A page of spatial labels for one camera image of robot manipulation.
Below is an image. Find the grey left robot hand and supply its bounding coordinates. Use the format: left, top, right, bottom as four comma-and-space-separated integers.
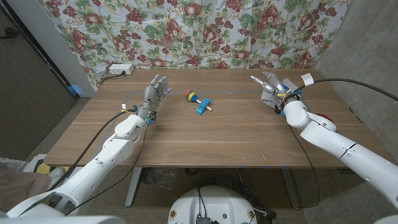
136, 73, 172, 121

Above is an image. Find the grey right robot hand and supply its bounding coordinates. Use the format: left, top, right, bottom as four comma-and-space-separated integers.
250, 71, 301, 106

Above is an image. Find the grey shirt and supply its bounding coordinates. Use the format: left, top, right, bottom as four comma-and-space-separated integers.
260, 77, 307, 110

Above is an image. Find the colourful striped wooden maraca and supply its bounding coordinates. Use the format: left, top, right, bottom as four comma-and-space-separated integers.
183, 90, 213, 112

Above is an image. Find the red cup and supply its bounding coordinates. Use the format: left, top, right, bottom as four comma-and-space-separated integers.
317, 113, 336, 124

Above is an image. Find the white power strip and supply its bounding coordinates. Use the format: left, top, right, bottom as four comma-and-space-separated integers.
108, 63, 136, 75

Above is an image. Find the blue toy building brick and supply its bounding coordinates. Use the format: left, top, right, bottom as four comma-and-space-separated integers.
195, 97, 211, 116

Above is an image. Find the blue tape piece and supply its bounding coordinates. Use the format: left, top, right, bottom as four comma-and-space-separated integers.
67, 84, 85, 97

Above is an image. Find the floral fruit print backdrop cloth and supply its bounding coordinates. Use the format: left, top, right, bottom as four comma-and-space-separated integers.
37, 0, 351, 90

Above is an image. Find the grey metal table leg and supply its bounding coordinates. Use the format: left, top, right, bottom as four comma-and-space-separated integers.
124, 167, 143, 208
281, 167, 302, 211

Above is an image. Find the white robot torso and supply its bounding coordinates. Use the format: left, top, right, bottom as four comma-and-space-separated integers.
167, 185, 258, 224

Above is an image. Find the dark door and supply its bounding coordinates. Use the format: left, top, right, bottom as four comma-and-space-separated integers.
0, 6, 78, 161

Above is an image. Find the white yellow black floor machine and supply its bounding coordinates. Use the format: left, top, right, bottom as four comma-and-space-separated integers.
23, 154, 71, 175

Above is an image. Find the person in brown trousers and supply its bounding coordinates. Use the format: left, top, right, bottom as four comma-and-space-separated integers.
0, 160, 66, 214

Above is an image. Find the white tape cable tag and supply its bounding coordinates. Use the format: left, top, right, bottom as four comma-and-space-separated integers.
300, 73, 315, 87

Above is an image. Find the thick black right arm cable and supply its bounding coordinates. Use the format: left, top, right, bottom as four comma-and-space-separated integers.
290, 77, 398, 102

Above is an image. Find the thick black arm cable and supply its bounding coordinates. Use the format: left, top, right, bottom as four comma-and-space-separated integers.
290, 77, 398, 102
48, 109, 137, 190

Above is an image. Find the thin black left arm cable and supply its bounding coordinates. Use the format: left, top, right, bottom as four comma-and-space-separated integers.
64, 123, 149, 216

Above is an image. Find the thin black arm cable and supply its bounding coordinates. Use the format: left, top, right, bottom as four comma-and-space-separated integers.
64, 123, 149, 216
288, 126, 320, 209

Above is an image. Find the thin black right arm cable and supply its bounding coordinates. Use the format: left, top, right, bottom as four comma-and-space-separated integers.
288, 126, 320, 209

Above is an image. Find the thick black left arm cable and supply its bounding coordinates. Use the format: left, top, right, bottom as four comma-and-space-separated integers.
48, 109, 137, 190

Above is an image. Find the black door handle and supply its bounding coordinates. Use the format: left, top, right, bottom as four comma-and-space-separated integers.
0, 27, 20, 40

